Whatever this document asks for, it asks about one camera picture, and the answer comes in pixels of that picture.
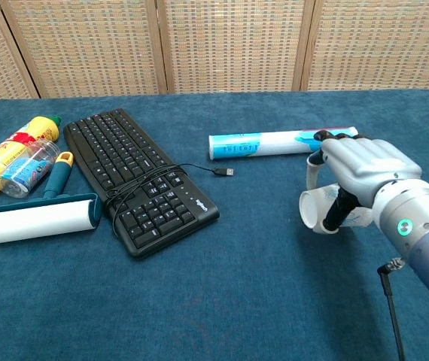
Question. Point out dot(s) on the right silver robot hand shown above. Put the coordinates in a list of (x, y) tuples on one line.
[(369, 165)]

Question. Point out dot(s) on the white floral paper cup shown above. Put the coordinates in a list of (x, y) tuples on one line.
[(312, 207)]

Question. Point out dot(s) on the white and blue bag roll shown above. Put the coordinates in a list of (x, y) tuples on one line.
[(267, 144)]

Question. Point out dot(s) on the blue felt table cover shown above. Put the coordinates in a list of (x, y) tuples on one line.
[(237, 301)]

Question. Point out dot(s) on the black computer keyboard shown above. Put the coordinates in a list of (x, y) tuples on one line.
[(124, 150)]

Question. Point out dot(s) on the woven wooden folding screen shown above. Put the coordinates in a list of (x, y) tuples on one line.
[(86, 45)]

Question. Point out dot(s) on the teal lint roller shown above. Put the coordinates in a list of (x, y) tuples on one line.
[(30, 223)]

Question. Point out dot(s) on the clear plastic jar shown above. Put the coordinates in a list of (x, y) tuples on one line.
[(22, 173)]

